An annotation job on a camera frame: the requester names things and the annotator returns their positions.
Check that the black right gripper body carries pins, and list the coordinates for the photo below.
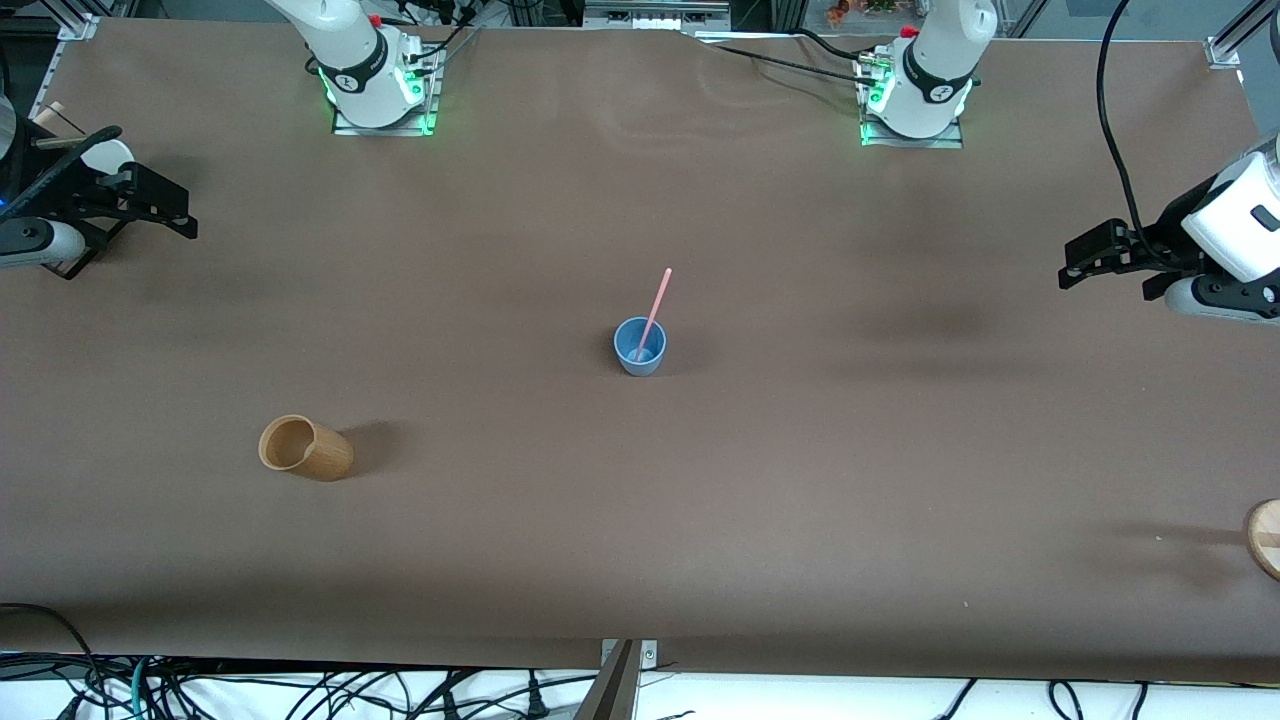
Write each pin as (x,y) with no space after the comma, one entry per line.
(62,190)

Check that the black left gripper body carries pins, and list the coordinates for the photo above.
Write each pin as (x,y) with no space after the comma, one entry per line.
(1160,238)

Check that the pink straw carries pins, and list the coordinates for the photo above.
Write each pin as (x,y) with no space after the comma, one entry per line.
(658,300)

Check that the blue plastic cup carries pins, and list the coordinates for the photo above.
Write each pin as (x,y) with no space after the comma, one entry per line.
(640,368)

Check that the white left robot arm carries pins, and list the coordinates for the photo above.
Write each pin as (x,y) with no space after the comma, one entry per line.
(1240,220)

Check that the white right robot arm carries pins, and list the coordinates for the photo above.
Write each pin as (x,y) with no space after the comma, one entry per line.
(350,60)

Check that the white cup with face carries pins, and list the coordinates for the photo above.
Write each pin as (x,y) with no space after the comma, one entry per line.
(108,152)

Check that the brown wooden cup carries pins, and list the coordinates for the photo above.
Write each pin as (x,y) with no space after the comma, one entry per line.
(320,460)

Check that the wooden rack dowel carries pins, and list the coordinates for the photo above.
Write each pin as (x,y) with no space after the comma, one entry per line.
(50,110)

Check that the round wooden disc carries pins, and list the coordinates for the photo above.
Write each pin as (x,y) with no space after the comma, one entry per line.
(1266,540)

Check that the orange background clutter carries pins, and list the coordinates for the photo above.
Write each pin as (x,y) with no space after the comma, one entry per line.
(840,10)

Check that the grey metal box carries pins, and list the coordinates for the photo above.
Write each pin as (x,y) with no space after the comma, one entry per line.
(650,18)

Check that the dark brown bar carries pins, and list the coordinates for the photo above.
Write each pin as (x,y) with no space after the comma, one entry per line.
(610,700)

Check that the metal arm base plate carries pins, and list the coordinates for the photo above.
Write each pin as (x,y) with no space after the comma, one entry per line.
(915,143)
(385,130)

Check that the small metal table bracket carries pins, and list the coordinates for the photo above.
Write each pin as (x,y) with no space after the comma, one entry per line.
(650,655)

